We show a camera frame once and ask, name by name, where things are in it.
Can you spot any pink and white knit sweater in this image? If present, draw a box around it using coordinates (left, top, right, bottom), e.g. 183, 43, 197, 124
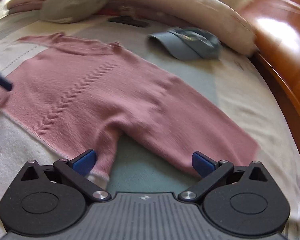
0, 31, 262, 240

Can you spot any grey cat face cushion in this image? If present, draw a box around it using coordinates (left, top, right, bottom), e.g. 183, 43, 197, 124
40, 0, 109, 23

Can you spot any blue baseball cap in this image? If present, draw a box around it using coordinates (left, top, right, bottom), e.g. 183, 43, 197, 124
148, 27, 222, 61

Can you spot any red stick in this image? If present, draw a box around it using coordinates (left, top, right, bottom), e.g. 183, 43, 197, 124
95, 8, 120, 16

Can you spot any black hair clip with flower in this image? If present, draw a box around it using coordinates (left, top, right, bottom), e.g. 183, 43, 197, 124
107, 14, 149, 28

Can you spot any wooden headboard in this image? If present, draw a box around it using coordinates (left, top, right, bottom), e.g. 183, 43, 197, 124
239, 0, 300, 131

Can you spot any floral cream rolled quilt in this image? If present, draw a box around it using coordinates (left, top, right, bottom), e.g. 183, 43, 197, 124
7, 0, 256, 56

